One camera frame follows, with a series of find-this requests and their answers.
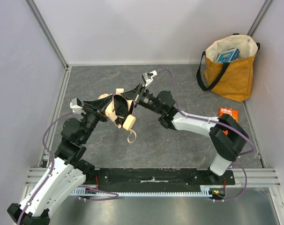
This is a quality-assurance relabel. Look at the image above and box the beige folding umbrella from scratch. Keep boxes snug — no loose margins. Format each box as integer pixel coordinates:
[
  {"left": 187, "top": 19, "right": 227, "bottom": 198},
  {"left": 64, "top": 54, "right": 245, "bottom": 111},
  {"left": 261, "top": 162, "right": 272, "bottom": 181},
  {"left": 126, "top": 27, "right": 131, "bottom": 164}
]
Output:
[{"left": 98, "top": 88, "right": 137, "bottom": 143}]

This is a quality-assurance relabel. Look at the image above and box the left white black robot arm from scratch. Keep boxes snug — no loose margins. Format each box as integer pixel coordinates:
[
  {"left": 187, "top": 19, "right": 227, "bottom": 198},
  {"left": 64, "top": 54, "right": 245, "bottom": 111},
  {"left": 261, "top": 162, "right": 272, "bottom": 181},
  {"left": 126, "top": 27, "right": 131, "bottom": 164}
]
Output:
[{"left": 7, "top": 96, "right": 112, "bottom": 225}]

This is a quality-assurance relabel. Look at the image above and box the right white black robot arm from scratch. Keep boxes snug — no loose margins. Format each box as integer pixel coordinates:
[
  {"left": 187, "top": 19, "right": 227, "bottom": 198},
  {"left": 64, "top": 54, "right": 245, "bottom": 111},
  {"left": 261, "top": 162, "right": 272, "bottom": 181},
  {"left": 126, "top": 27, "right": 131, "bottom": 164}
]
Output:
[{"left": 116, "top": 84, "right": 249, "bottom": 177}]

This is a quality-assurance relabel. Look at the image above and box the mustard tote bag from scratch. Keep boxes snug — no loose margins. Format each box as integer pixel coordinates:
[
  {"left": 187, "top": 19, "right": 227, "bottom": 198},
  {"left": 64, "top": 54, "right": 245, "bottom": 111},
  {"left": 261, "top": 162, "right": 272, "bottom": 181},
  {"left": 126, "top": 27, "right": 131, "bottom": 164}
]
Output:
[{"left": 196, "top": 34, "right": 261, "bottom": 102}]

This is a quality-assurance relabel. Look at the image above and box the blue razor box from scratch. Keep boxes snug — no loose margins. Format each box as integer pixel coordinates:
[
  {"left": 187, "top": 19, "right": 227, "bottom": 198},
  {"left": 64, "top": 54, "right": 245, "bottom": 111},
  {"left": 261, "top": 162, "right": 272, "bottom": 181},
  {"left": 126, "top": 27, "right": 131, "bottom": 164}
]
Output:
[{"left": 215, "top": 48, "right": 240, "bottom": 63}]

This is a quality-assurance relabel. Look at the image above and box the orange razor package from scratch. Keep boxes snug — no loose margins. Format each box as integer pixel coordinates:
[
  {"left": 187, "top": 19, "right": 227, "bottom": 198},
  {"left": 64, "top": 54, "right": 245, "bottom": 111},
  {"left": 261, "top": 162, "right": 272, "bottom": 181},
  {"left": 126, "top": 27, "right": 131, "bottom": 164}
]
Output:
[{"left": 218, "top": 107, "right": 239, "bottom": 123}]

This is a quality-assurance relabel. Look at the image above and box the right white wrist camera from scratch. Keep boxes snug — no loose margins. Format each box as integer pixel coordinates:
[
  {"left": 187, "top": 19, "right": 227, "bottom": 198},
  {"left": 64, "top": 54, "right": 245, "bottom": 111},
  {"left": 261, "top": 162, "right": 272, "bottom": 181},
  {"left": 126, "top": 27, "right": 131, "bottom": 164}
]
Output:
[{"left": 142, "top": 70, "right": 157, "bottom": 88}]

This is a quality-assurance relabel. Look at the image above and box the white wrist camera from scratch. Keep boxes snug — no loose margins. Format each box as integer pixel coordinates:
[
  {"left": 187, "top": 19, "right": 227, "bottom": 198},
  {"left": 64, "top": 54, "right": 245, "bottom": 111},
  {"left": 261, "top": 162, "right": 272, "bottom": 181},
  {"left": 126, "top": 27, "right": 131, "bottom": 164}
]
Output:
[
  {"left": 70, "top": 98, "right": 83, "bottom": 114},
  {"left": 142, "top": 70, "right": 157, "bottom": 88}
]

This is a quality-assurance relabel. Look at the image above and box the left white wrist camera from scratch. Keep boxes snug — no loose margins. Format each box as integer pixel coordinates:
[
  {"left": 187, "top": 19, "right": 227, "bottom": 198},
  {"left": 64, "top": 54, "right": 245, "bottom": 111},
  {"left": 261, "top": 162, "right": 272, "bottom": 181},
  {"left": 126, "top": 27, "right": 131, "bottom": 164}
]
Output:
[{"left": 70, "top": 98, "right": 83, "bottom": 114}]

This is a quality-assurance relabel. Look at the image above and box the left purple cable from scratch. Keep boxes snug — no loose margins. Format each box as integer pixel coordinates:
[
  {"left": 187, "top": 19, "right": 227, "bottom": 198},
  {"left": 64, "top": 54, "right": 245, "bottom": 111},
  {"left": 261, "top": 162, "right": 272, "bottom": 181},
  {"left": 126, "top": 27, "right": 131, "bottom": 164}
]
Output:
[{"left": 16, "top": 111, "right": 119, "bottom": 225}]

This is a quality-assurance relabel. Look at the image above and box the purple cable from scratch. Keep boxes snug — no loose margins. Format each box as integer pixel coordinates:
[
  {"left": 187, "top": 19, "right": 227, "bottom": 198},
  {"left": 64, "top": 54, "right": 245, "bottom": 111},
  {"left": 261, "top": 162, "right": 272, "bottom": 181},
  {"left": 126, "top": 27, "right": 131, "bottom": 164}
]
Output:
[
  {"left": 16, "top": 111, "right": 119, "bottom": 225},
  {"left": 153, "top": 69, "right": 255, "bottom": 203}
]

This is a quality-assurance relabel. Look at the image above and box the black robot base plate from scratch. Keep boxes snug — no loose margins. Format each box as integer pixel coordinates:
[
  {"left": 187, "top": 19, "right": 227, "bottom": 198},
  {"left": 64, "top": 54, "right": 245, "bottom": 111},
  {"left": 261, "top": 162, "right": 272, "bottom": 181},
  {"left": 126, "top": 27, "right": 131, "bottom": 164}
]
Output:
[{"left": 84, "top": 168, "right": 235, "bottom": 191}]

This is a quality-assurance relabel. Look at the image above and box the white slotted cable duct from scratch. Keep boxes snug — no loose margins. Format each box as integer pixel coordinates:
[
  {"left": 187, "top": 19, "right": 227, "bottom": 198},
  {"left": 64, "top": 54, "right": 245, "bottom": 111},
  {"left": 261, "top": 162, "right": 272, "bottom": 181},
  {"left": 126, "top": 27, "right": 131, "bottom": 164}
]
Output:
[{"left": 70, "top": 187, "right": 225, "bottom": 200}]

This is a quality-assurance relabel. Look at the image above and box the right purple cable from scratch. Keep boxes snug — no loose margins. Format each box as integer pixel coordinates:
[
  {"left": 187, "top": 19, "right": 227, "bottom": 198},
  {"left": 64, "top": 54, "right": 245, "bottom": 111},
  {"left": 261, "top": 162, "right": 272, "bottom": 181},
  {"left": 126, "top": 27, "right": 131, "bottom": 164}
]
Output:
[{"left": 153, "top": 69, "right": 255, "bottom": 203}]

